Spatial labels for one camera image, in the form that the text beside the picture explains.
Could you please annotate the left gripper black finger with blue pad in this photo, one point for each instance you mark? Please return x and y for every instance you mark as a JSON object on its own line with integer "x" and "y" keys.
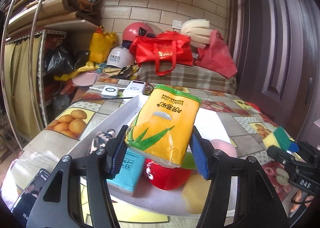
{"x": 309, "y": 155}
{"x": 257, "y": 203}
{"x": 59, "y": 202}

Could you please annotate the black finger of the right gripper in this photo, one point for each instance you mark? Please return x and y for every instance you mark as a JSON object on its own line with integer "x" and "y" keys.
{"x": 282, "y": 157}

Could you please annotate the yellow green scrub sponge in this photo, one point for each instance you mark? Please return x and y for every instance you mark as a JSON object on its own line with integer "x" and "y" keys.
{"x": 280, "y": 139}

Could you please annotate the pink fluffy plush toy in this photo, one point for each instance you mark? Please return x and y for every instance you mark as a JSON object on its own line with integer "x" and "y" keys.
{"x": 228, "y": 148}

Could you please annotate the yellow bamboo tissue pack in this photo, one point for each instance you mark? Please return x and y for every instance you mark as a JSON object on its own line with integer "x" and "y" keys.
{"x": 162, "y": 129}

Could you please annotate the pink white tissue pack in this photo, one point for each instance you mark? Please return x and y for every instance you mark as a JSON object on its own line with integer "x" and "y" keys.
{"x": 101, "y": 139}

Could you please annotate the person's right hand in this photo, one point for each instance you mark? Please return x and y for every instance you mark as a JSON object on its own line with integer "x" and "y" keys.
{"x": 297, "y": 200}

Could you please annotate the black smartphone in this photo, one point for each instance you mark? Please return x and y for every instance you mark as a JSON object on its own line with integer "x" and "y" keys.
{"x": 24, "y": 204}

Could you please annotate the blue tissue pack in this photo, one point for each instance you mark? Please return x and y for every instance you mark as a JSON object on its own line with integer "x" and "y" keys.
{"x": 130, "y": 172}

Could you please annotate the white storage box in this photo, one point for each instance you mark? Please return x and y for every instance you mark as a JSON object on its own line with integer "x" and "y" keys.
{"x": 144, "y": 180}

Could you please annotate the beige curtain on shelf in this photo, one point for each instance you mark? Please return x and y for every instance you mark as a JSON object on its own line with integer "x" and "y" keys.
{"x": 20, "y": 87}

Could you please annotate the red apple plush toy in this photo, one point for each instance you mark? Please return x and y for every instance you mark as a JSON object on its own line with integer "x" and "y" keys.
{"x": 165, "y": 178}

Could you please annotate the fruit pattern tablecloth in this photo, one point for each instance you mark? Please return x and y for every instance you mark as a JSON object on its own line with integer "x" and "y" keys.
{"x": 62, "y": 134}

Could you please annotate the dark red fabric bag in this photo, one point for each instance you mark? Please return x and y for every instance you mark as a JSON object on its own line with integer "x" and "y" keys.
{"x": 216, "y": 56}

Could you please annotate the plaid brown cloth cover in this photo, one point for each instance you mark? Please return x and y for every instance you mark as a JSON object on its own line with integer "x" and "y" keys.
{"x": 190, "y": 77}

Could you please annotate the pink sun hat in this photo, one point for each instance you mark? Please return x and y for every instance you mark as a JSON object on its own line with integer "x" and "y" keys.
{"x": 85, "y": 79}

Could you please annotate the white power bank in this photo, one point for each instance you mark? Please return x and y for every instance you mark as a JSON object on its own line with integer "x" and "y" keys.
{"x": 135, "y": 88}

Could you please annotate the dark wooden door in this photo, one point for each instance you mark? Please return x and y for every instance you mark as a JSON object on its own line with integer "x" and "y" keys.
{"x": 275, "y": 45}

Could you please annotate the metal shelf rack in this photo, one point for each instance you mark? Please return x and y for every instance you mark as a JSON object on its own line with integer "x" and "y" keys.
{"x": 53, "y": 36}

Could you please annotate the black plastic bag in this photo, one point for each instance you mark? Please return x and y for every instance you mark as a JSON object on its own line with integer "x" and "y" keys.
{"x": 62, "y": 60}

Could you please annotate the cream foam roll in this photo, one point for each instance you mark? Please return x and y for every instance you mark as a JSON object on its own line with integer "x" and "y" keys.
{"x": 198, "y": 30}

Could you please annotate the white safety helmet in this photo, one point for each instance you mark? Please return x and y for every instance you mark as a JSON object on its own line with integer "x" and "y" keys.
{"x": 120, "y": 57}

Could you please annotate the yellow shopping bag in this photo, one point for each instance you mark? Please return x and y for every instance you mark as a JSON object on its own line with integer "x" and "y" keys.
{"x": 101, "y": 44}

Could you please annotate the red helmet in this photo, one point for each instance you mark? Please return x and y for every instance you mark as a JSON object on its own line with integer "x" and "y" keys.
{"x": 136, "y": 29}

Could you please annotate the black door handle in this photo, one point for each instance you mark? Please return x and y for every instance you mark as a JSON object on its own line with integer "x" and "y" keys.
{"x": 308, "y": 90}

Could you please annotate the white round wireless charger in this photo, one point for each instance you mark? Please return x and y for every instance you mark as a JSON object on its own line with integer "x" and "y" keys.
{"x": 109, "y": 91}

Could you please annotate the red tote bag with handles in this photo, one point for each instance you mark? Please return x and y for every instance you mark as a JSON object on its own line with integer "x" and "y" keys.
{"x": 166, "y": 50}

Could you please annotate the chrome curved rail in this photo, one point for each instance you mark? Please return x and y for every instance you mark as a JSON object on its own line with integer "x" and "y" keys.
{"x": 20, "y": 139}

